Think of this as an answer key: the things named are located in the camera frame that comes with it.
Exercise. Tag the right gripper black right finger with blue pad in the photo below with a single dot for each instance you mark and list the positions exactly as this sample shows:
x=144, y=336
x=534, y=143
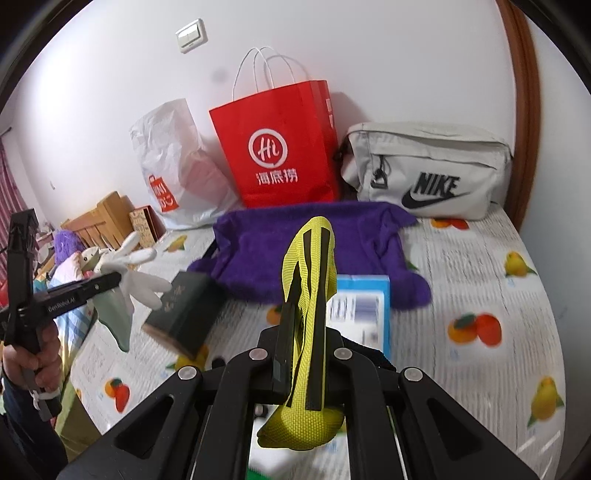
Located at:
x=401, y=424

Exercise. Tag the white plush toy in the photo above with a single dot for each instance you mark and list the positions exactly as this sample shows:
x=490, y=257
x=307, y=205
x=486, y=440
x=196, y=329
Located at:
x=90, y=258

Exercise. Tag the blue tissue pack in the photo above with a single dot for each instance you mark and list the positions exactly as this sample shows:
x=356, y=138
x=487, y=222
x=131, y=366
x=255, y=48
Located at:
x=361, y=310

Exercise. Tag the red paper shopping bag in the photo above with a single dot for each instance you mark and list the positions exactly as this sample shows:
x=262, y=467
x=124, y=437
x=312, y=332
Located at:
x=281, y=144

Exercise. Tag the wooden headboard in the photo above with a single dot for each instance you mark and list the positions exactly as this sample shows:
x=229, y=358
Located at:
x=106, y=225

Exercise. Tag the grey Nike waist bag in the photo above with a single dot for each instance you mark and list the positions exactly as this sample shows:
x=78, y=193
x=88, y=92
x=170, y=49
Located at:
x=430, y=169

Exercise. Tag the fruit print tablecloth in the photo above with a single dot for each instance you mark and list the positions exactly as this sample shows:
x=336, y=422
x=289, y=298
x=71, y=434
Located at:
x=488, y=337

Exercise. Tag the brown wooden door frame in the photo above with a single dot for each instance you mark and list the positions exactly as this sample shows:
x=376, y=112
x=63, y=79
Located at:
x=528, y=111

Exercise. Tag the dark green rectangular box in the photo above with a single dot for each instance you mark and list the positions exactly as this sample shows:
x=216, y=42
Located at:
x=187, y=314

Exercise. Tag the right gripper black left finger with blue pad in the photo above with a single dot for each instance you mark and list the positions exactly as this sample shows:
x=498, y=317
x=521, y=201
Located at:
x=196, y=424

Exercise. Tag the white glove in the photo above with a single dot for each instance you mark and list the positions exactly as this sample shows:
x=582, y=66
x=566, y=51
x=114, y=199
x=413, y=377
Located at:
x=115, y=308

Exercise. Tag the yellow black pouch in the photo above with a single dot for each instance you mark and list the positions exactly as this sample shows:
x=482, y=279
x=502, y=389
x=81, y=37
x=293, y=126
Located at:
x=309, y=279

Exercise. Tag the person's left hand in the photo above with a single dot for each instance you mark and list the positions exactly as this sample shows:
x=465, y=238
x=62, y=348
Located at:
x=46, y=364

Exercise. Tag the white plastic Miniso bag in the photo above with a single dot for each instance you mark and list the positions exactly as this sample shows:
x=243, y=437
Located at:
x=187, y=189

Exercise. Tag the purple plush toy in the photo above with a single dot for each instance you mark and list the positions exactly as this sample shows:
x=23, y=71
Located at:
x=66, y=243

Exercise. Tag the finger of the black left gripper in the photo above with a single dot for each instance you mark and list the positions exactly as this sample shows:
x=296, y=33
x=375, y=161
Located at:
x=55, y=308
x=78, y=290

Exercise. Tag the white wall light switch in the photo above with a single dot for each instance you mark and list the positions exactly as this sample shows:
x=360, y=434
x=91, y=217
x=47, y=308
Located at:
x=191, y=36

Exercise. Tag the purple towel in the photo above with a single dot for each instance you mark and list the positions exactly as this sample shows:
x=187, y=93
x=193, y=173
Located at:
x=251, y=245

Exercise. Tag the small brown patterned box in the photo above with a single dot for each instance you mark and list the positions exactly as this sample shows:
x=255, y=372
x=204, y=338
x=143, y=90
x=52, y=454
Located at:
x=146, y=223

